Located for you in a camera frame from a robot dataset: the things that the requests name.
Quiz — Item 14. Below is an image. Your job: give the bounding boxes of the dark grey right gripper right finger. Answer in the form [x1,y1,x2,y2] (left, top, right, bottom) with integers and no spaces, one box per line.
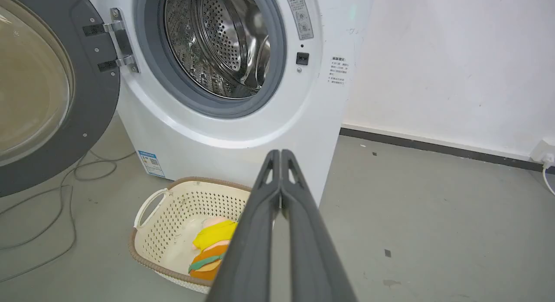
[280,149,357,302]

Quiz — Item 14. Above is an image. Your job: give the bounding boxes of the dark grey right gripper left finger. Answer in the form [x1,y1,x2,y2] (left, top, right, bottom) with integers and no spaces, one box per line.
[206,149,281,302]

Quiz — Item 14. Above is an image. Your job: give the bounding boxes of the white front-load washing machine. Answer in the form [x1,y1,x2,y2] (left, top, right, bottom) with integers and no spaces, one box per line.
[81,0,377,208]

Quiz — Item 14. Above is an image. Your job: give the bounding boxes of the metal door hinge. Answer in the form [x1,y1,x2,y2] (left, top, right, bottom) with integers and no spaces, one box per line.
[103,8,140,73]

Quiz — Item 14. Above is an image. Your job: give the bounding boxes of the grey washing machine door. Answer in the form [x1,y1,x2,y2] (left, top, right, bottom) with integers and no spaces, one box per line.
[0,0,121,197]

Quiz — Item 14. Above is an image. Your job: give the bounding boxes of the yellow and orange doll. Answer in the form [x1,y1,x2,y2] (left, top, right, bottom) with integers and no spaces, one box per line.
[188,216,238,281]

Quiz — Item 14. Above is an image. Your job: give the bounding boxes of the cream perforated laundry basket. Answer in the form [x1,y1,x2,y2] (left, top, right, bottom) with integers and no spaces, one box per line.
[128,177,253,294]

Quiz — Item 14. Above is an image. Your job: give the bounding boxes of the thin grey floor cable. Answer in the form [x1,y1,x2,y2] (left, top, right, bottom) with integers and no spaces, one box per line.
[0,149,137,283]

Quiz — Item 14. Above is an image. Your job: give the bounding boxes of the white power cable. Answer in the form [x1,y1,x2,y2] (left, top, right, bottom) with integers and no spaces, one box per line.
[541,154,555,197]

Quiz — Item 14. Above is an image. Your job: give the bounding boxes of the white wall power socket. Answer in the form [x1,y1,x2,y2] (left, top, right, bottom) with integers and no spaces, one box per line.
[530,138,555,165]

